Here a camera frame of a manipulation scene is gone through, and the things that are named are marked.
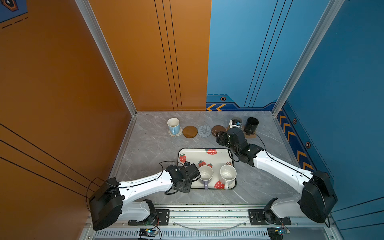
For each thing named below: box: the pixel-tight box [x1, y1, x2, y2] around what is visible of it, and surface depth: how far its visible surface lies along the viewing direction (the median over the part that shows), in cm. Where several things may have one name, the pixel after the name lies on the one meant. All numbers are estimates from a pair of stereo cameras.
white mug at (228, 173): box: [219, 164, 237, 190], surface depth 83 cm
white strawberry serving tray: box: [228, 174, 237, 190], surface depth 84 cm
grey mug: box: [231, 117, 243, 126], surface depth 73 cm
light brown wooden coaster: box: [182, 125, 198, 139], surface depth 111 cm
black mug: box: [244, 117, 260, 136], surface depth 104 cm
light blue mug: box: [167, 117, 181, 135], surface depth 103 cm
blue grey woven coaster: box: [198, 125, 212, 138], surface depth 111 cm
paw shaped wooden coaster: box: [244, 132, 257, 138], surface depth 107 cm
